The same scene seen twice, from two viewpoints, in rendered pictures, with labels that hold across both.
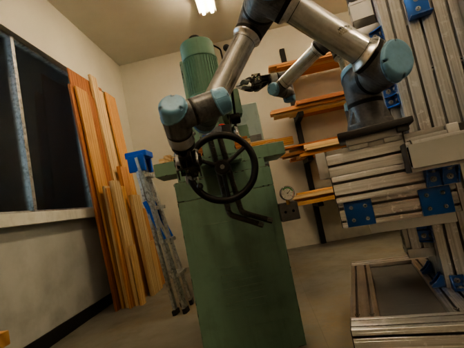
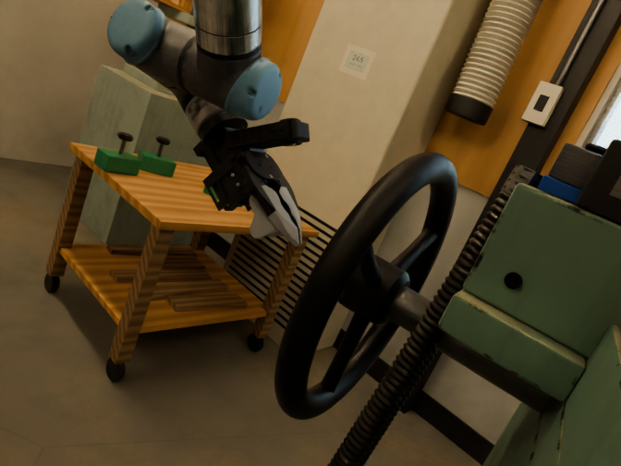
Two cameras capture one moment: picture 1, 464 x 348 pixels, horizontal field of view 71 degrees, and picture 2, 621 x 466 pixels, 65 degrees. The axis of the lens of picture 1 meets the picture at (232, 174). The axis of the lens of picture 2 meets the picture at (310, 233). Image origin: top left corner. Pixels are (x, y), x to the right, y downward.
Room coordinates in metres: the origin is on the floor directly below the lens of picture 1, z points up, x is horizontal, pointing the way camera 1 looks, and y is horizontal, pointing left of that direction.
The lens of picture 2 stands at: (1.43, -0.41, 0.96)
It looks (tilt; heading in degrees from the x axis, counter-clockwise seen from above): 15 degrees down; 119
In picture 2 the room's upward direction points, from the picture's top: 23 degrees clockwise
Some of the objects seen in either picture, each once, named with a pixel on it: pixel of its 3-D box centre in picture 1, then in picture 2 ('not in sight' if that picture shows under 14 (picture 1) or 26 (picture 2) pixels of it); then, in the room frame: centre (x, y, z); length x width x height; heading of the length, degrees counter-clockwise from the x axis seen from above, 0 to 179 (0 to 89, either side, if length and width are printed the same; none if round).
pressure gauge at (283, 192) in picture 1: (286, 195); not in sight; (1.42, -0.22, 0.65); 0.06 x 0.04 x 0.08; 93
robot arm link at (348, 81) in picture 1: (361, 83); not in sight; (1.10, -0.50, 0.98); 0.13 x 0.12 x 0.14; 11
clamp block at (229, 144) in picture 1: (218, 148); (581, 271); (1.43, 0.04, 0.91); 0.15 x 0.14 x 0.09; 93
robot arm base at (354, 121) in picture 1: (367, 115); not in sight; (1.10, -0.50, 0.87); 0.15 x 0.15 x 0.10
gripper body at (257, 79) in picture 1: (260, 81); not in sight; (1.93, -0.28, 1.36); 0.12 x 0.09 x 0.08; 94
